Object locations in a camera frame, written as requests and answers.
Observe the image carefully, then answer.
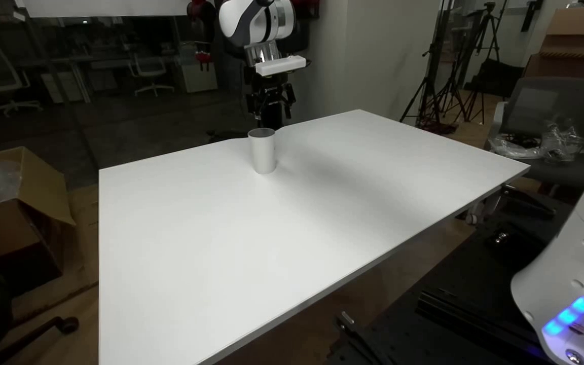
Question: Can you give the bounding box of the white cabinet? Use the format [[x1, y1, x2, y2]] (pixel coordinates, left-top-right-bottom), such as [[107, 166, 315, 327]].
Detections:
[[177, 43, 220, 94]]

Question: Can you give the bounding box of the group of black tripods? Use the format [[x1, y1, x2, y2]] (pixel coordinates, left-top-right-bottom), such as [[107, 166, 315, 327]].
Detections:
[[400, 0, 506, 135]]

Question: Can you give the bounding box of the silver metal cup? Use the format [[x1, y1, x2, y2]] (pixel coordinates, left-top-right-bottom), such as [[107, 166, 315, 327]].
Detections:
[[248, 128, 277, 174]]

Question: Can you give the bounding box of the black chair base with caster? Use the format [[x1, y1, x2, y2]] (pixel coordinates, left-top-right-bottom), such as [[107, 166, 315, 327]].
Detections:
[[0, 316, 80, 365]]

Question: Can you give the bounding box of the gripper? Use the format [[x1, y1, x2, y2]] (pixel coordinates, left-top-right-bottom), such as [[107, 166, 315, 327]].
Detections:
[[246, 72, 297, 130]]

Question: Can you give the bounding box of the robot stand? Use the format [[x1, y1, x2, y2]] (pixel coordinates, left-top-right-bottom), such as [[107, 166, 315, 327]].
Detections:
[[326, 185, 576, 365]]

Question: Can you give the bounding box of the grey office chair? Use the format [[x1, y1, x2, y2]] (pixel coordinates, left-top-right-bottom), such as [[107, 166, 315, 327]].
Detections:
[[485, 76, 584, 203]]

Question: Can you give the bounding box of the open cardboard box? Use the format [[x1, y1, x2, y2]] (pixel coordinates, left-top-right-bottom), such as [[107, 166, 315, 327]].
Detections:
[[0, 147, 77, 287]]

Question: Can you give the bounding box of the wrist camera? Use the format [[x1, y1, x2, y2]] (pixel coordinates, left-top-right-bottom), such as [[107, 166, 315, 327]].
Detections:
[[254, 55, 307, 77]]

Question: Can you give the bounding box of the clear plastic bag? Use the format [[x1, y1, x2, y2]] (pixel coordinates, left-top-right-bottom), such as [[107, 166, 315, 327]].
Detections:
[[489, 118, 584, 163]]

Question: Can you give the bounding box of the stack of cardboard boxes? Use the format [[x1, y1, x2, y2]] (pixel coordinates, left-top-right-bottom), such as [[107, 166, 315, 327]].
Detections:
[[523, 6, 584, 82]]

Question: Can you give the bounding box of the white desk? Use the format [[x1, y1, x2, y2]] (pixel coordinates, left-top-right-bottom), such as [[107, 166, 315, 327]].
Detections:
[[18, 53, 136, 104]]

